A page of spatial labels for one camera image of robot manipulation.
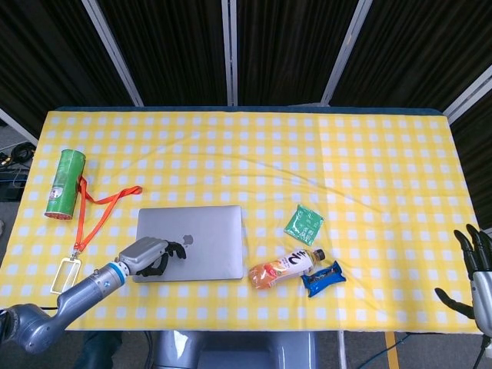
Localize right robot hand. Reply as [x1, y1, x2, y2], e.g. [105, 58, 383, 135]
[434, 224, 492, 334]

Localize orange drink plastic bottle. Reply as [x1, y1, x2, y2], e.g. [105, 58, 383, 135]
[248, 248, 327, 290]

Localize silver grey laptop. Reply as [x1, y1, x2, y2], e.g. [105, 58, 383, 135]
[132, 204, 245, 284]

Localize green cylindrical chips can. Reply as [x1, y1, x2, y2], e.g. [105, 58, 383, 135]
[44, 148, 86, 221]

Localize black floor cables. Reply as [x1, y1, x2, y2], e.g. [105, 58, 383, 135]
[0, 141, 36, 170]

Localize orange lanyard strap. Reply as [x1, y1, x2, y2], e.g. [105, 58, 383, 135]
[74, 177, 143, 258]

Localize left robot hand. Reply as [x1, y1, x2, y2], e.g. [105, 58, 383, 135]
[118, 236, 188, 278]

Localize blue wrapped snack pack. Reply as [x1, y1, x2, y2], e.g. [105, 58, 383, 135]
[301, 261, 346, 298]

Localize green tea sachet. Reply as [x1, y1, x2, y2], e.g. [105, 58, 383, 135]
[283, 204, 325, 246]

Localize clear badge holder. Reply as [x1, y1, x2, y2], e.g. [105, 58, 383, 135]
[49, 251, 82, 295]

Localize yellow white checkered tablecloth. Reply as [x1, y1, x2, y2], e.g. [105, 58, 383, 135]
[0, 109, 480, 334]

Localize grey robot torso base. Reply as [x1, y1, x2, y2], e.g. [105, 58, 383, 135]
[148, 329, 321, 369]

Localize white partition frame post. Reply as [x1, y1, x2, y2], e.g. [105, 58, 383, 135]
[81, 0, 145, 108]
[221, 0, 239, 107]
[319, 0, 373, 107]
[0, 107, 38, 147]
[441, 63, 492, 123]

